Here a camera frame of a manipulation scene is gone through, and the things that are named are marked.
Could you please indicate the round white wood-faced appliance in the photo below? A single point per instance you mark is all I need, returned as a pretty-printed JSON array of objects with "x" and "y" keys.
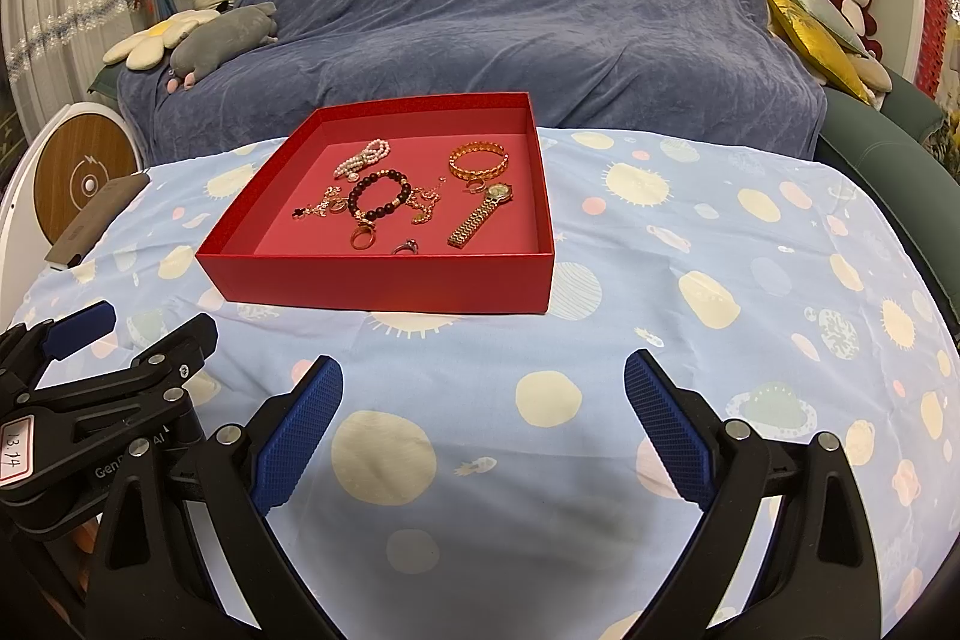
[{"x": 82, "y": 175}]

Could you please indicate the green sofa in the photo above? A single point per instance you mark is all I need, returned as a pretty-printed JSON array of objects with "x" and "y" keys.
[{"x": 862, "y": 138}]

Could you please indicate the flower shaped pillow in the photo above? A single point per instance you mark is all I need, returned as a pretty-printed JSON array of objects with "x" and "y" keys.
[{"x": 150, "y": 40}]

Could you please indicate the brown flat case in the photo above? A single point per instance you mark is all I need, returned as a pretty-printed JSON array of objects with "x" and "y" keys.
[{"x": 97, "y": 220}]

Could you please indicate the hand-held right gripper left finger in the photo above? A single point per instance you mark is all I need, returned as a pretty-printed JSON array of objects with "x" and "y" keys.
[{"x": 300, "y": 437}]

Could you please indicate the red jewelry box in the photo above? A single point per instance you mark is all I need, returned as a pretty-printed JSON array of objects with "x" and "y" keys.
[{"x": 375, "y": 287}]

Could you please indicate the grey plush animal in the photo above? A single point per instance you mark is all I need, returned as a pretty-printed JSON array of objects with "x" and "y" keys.
[{"x": 217, "y": 36}]

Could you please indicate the gold wrist watch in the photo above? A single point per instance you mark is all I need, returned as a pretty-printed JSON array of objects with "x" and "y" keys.
[{"x": 480, "y": 212}]

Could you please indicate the blue sofa blanket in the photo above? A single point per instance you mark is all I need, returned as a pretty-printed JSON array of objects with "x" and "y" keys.
[{"x": 487, "y": 10}]

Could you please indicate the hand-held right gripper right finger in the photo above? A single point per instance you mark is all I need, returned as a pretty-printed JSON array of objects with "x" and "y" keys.
[{"x": 667, "y": 430}]

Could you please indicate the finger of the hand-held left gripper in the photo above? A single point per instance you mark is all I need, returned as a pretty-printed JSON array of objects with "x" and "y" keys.
[
  {"x": 75, "y": 325},
  {"x": 180, "y": 347}
]

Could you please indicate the gold bangle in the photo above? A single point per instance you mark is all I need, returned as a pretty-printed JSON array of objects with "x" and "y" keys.
[{"x": 480, "y": 147}]

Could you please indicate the grey satin cushion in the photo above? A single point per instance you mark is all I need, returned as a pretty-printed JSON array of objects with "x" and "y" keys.
[{"x": 814, "y": 3}]

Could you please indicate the red garland strip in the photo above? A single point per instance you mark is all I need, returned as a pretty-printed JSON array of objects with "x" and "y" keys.
[{"x": 934, "y": 10}]

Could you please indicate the light blue printed cloth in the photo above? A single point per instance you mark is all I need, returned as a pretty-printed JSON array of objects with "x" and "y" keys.
[{"x": 525, "y": 340}]

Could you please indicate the yellow cushion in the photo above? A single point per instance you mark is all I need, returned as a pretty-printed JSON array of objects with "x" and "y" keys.
[{"x": 810, "y": 36}]

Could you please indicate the white sheer curtain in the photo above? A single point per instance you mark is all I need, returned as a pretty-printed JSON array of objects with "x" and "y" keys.
[{"x": 67, "y": 10}]

